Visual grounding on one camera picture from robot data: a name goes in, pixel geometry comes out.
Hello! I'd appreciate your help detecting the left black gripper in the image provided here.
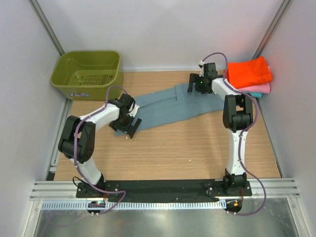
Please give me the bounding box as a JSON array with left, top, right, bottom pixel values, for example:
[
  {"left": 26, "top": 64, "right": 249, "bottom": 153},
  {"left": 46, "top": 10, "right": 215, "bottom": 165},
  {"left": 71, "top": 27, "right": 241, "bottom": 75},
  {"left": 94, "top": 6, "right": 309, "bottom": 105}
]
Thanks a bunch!
[{"left": 109, "top": 113, "right": 140, "bottom": 138}]

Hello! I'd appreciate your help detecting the grey-blue t shirt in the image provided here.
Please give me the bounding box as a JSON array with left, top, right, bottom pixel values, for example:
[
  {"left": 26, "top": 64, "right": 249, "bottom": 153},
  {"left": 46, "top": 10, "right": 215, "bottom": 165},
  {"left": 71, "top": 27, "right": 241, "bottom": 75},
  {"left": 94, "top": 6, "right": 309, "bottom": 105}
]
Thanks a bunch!
[{"left": 113, "top": 83, "right": 226, "bottom": 138}]

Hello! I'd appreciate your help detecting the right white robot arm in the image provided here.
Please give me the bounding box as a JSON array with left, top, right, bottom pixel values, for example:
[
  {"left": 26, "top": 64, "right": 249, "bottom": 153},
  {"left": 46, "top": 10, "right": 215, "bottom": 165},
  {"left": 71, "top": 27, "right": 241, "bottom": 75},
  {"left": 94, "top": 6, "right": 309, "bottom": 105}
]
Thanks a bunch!
[{"left": 187, "top": 61, "right": 253, "bottom": 196}]

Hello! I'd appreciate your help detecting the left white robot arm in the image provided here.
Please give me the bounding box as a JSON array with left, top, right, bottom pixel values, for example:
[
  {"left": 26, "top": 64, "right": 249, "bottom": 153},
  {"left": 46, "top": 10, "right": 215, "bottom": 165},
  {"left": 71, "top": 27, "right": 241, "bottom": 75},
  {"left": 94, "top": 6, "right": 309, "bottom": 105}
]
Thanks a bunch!
[{"left": 58, "top": 93, "right": 142, "bottom": 198}]

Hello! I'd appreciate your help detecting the orange folded t shirt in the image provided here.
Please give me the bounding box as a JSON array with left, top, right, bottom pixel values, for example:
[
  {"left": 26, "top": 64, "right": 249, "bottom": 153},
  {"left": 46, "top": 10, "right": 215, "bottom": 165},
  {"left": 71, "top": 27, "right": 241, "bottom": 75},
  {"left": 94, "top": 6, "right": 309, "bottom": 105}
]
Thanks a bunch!
[{"left": 226, "top": 56, "right": 273, "bottom": 89}]

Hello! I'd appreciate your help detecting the olive green plastic basket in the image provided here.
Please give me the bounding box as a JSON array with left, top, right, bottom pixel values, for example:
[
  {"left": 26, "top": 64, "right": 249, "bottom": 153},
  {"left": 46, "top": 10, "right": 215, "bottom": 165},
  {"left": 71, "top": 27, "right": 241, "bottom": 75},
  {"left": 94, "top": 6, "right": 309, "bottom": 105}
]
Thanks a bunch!
[{"left": 50, "top": 50, "right": 123, "bottom": 101}]

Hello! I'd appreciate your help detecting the teal folded t shirt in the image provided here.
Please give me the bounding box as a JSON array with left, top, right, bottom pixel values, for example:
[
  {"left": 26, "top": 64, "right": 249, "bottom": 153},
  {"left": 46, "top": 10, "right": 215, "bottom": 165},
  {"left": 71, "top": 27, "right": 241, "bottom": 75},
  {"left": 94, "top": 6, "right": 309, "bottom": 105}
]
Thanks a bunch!
[{"left": 246, "top": 92, "right": 262, "bottom": 99}]

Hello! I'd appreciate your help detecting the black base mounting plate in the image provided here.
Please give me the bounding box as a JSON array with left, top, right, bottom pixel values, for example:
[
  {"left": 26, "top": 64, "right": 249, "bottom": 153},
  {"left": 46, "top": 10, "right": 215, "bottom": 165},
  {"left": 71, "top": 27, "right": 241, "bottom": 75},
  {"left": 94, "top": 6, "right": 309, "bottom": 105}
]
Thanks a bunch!
[{"left": 76, "top": 179, "right": 253, "bottom": 203}]

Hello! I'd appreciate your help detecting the pink folded t shirt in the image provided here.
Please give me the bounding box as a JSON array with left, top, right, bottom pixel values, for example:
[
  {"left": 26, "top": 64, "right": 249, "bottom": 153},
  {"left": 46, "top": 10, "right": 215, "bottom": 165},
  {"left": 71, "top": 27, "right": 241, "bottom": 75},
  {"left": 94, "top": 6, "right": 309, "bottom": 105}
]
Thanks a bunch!
[{"left": 238, "top": 83, "right": 271, "bottom": 94}]

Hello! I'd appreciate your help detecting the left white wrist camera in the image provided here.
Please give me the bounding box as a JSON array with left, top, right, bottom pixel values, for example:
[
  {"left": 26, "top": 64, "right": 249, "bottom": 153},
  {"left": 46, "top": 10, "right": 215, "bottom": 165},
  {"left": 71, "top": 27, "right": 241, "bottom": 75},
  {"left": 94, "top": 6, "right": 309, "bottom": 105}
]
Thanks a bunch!
[{"left": 127, "top": 103, "right": 139, "bottom": 118}]

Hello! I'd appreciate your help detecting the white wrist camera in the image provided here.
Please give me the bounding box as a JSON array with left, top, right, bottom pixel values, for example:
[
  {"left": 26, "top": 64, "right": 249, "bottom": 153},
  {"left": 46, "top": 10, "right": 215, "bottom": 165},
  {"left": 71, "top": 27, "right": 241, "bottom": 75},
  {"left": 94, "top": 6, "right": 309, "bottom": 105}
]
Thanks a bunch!
[
  {"left": 127, "top": 103, "right": 139, "bottom": 118},
  {"left": 198, "top": 60, "right": 207, "bottom": 77}
]

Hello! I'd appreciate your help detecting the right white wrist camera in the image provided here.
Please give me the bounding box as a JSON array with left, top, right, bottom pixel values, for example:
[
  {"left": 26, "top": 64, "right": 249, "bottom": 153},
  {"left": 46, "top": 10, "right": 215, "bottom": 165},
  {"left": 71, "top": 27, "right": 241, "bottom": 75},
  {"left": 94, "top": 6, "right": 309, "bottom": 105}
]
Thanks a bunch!
[{"left": 198, "top": 60, "right": 207, "bottom": 77}]

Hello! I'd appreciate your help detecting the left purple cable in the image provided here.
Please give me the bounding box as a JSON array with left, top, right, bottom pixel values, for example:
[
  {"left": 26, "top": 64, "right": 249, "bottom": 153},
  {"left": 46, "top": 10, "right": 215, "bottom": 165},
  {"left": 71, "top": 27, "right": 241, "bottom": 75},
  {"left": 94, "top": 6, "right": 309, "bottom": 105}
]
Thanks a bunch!
[{"left": 73, "top": 85, "right": 131, "bottom": 216}]

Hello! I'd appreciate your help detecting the aluminium frame rail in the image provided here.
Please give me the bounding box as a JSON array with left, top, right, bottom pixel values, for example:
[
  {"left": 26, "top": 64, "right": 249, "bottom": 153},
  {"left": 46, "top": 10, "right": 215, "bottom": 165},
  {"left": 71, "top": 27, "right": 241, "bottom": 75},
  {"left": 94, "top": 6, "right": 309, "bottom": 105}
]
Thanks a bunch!
[{"left": 31, "top": 178, "right": 299, "bottom": 203}]

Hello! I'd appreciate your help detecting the white slotted cable duct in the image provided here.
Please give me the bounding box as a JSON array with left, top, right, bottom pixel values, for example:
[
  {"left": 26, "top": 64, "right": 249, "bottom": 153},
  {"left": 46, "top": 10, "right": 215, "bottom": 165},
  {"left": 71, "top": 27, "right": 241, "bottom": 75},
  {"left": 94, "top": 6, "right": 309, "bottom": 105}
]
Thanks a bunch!
[{"left": 41, "top": 200, "right": 226, "bottom": 211}]

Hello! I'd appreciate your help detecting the right corner aluminium post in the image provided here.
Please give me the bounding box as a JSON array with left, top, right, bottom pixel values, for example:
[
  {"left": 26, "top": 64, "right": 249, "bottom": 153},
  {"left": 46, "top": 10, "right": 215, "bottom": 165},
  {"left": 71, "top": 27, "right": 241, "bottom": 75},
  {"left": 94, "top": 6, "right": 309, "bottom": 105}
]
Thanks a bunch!
[{"left": 252, "top": 0, "right": 293, "bottom": 59}]

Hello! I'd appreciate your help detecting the corner aluminium post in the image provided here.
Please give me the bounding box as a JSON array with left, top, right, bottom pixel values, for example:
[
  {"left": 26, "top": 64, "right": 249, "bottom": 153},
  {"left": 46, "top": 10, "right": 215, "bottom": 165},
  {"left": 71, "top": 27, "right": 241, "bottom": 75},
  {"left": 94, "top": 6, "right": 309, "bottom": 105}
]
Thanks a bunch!
[
  {"left": 252, "top": 0, "right": 293, "bottom": 59},
  {"left": 29, "top": 0, "right": 65, "bottom": 56}
]

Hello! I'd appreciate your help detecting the left corner aluminium post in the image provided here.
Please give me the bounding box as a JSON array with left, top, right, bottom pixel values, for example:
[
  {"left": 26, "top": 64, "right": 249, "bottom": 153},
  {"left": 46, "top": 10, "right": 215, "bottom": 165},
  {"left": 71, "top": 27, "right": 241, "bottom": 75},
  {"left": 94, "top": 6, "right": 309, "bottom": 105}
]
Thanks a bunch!
[{"left": 29, "top": 0, "right": 65, "bottom": 56}]

